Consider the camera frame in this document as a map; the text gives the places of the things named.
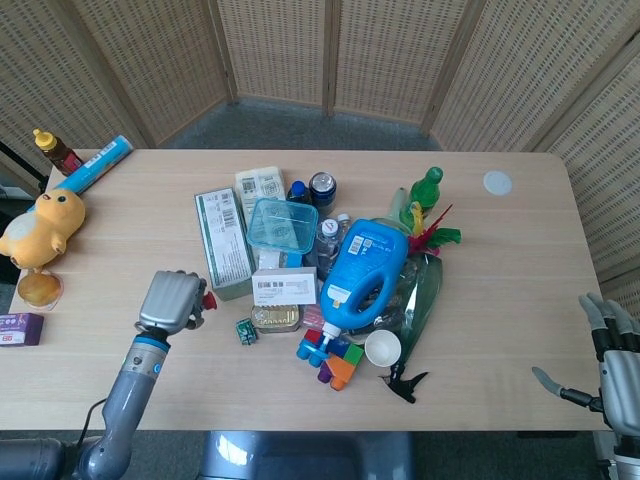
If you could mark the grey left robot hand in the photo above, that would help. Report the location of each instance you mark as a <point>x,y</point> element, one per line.
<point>170,300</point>

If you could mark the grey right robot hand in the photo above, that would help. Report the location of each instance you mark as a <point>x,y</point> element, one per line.
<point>620,380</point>

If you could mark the red emergency stop button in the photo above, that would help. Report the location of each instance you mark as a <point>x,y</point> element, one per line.
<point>210,301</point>

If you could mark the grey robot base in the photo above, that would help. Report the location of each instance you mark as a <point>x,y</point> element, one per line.
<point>305,457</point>

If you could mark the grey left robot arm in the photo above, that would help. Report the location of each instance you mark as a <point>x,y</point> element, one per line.
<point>130,395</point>

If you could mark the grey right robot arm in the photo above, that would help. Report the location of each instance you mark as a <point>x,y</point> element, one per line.
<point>627,457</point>

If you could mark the long green cardboard box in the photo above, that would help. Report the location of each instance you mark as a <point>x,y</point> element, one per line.
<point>225,245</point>

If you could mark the small green cube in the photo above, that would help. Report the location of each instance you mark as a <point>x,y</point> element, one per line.
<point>247,331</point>

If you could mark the gold luncheon meat can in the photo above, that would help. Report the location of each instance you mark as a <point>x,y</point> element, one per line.
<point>275,318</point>

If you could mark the white cardboard box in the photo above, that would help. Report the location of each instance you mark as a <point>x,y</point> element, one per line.
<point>285,286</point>

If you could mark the cup of amber liquid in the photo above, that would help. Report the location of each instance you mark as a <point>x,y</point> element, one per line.
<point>40,290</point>

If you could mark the clear container blue lid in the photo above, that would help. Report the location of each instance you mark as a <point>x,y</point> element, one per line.
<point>282,225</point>

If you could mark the pink snack packet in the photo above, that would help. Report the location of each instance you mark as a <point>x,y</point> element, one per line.
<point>312,316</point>

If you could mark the beige package with QR codes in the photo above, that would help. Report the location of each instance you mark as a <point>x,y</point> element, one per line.
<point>260,187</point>

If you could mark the yellow duck plush toy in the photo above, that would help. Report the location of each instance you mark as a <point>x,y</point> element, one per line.
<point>45,225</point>

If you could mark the small purple box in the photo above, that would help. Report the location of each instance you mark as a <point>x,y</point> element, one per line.
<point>20,329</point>

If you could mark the blue cling film tube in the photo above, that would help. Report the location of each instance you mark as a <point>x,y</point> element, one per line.
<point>97,165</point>

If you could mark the dark bottle blue cap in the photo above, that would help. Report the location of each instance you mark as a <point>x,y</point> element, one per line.
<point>298,192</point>

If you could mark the clear water bottle white cap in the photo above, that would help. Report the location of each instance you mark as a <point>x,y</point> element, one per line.
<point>328,242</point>

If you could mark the colourful building block toy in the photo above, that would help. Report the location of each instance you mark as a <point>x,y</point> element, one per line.
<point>340,365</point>

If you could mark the honey bottle yellow cap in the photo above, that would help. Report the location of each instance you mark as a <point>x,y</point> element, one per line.
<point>57,152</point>

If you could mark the blue silver drink can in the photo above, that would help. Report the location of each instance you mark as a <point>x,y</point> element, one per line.
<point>322,189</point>

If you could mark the blue detergent jug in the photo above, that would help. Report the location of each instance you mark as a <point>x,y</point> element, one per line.
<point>365,265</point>

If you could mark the green spray bottle black trigger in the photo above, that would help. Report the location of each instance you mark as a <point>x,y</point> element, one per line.
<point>425,300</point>

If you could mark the white paper cup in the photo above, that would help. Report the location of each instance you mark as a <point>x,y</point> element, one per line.
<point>382,347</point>

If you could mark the clear crumpled plastic bag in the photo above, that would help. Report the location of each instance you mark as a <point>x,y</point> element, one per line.
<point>400,305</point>

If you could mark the white round table cap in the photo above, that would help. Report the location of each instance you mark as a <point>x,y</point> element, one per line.
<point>497,182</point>

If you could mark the red green feather shuttlecock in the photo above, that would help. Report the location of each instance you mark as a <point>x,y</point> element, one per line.
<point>435,236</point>

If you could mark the pale green plastic object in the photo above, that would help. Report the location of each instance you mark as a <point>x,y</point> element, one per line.
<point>397,205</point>

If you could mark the green soda bottle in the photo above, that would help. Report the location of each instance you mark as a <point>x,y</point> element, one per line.
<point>427,192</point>

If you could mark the woven wooden folding screen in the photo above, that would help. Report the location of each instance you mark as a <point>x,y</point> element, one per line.
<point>350,60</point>

